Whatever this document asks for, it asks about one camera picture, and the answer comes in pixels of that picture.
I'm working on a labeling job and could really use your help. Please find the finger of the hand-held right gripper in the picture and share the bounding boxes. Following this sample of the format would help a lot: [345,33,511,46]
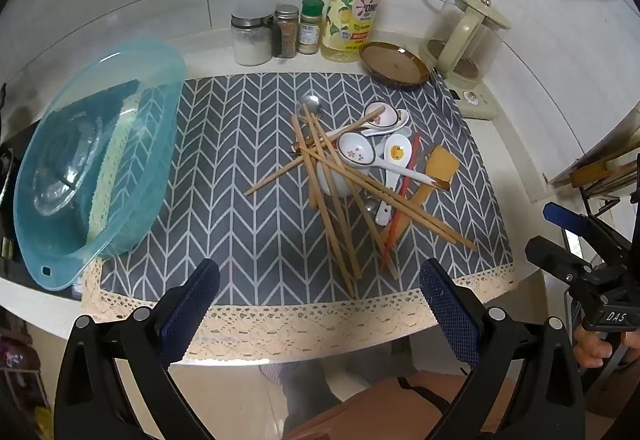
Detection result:
[525,237,608,291]
[543,201,631,261]

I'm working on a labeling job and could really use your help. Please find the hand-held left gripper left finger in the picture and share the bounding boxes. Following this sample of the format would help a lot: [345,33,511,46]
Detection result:
[52,257,222,440]

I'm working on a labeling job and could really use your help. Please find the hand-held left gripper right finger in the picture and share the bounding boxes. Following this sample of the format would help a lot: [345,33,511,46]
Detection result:
[419,257,586,440]

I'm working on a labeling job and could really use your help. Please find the red chopstick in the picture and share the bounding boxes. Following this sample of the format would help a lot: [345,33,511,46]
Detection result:
[382,133,423,271]
[380,133,422,272]

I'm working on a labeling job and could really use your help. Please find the wooden spatula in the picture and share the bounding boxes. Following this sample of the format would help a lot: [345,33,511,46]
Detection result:
[395,145,461,231]

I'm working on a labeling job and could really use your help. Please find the bundle of wooden chopsticks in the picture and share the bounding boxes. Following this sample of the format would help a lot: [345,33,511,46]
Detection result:
[244,106,478,298]

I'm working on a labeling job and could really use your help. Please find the white spoon duck print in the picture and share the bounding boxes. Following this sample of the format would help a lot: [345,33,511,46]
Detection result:
[375,134,414,227]

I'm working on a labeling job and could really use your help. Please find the white rice paddle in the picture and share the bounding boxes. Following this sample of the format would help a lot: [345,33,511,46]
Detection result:
[316,163,368,197]

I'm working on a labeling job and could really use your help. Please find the blue plastic basin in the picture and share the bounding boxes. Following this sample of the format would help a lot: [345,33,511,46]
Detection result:
[14,38,187,291]

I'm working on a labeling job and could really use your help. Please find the white ceramic spoon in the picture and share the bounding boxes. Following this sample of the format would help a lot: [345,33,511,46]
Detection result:
[360,109,410,137]

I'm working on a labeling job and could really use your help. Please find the metal spoon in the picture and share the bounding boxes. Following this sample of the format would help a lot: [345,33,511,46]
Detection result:
[294,95,324,156]

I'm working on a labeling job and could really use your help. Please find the person's right hand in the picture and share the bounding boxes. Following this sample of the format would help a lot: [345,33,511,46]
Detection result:
[574,326,620,370]

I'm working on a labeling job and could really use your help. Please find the rack with wooden boards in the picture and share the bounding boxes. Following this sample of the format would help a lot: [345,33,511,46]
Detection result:
[547,105,640,221]

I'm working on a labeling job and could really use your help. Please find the house slipper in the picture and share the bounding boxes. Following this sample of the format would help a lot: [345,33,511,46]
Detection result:
[259,362,286,386]

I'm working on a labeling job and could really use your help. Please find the person's brown clothing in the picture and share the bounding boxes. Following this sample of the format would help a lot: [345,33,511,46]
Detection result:
[287,370,521,440]

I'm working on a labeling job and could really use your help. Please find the person's grey trousers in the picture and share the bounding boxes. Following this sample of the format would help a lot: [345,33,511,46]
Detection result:
[280,362,346,426]

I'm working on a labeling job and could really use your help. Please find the grey chevron placemat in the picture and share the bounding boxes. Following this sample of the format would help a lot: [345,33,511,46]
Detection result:
[80,70,516,363]

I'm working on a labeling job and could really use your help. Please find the glass kettle beige base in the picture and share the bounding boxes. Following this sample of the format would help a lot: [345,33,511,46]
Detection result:
[419,0,512,121]

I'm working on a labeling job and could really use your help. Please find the brown glass dish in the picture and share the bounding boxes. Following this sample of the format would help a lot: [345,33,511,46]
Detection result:
[359,41,432,90]

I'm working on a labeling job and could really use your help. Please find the glass jar white powder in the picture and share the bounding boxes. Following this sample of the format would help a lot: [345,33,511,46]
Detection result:
[231,13,273,67]

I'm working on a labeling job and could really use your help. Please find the spice jar silver lid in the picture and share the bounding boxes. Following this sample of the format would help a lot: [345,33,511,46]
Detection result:
[272,5,301,58]

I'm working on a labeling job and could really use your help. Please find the spice jar green lid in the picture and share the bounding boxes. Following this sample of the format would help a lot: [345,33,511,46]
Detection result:
[298,0,325,56]

